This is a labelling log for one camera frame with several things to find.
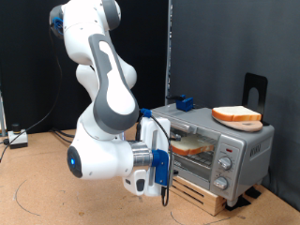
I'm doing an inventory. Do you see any black cable silver connector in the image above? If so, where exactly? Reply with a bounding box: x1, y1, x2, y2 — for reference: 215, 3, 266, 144
54, 128, 77, 139

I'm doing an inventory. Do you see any round wooden cutting board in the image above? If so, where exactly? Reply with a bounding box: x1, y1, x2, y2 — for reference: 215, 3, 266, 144
217, 120, 264, 134

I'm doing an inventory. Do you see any black foam pad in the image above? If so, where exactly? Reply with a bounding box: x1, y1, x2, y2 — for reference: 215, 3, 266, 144
224, 195, 252, 212
245, 186, 263, 200

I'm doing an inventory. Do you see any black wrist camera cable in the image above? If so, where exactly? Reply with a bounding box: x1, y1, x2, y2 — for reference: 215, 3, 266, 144
149, 113, 174, 208

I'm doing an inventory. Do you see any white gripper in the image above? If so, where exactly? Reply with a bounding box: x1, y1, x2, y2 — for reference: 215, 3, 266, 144
123, 116, 183, 198

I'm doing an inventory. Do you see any blue cable clip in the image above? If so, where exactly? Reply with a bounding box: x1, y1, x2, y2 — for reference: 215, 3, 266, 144
140, 108, 153, 119

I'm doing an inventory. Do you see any metal frame post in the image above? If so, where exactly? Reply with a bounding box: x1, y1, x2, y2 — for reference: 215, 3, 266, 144
0, 90, 8, 138

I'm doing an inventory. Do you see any silver oven knob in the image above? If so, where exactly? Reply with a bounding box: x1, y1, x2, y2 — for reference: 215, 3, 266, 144
217, 156, 233, 172
213, 176, 230, 191

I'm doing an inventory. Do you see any silver toaster oven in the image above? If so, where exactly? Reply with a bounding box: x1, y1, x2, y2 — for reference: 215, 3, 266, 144
151, 102, 276, 208

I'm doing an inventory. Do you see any white bread slice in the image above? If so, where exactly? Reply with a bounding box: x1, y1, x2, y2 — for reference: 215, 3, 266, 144
170, 134, 216, 157
211, 105, 263, 123

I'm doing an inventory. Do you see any wire oven rack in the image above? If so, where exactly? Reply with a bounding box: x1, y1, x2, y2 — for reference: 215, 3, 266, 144
172, 137, 219, 168

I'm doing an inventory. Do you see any black base cable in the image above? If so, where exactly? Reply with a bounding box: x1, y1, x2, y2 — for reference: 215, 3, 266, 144
50, 127, 76, 144

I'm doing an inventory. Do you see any black backdrop curtain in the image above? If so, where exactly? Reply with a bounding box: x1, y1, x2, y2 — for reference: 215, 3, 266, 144
0, 0, 170, 135

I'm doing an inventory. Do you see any wrist camera on blue mount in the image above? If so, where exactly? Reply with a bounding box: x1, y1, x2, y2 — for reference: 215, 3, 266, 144
151, 149, 171, 188

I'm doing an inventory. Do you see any spatula with blue grip block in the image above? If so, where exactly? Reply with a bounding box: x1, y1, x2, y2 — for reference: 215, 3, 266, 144
165, 94, 195, 113

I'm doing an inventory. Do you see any vertical aluminium pole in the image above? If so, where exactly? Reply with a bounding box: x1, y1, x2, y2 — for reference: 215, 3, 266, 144
164, 0, 173, 106

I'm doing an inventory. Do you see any black metal bookend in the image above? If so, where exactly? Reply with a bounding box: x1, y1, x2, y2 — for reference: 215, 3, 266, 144
242, 72, 269, 127

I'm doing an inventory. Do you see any black hanging cable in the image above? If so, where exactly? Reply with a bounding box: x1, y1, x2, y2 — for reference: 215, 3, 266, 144
0, 26, 64, 162

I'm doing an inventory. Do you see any slotted wooden block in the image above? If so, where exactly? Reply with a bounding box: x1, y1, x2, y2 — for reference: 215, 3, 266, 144
170, 174, 228, 218

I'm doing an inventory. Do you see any dark grey backdrop curtain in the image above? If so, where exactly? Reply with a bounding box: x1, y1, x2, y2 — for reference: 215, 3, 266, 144
170, 0, 300, 212

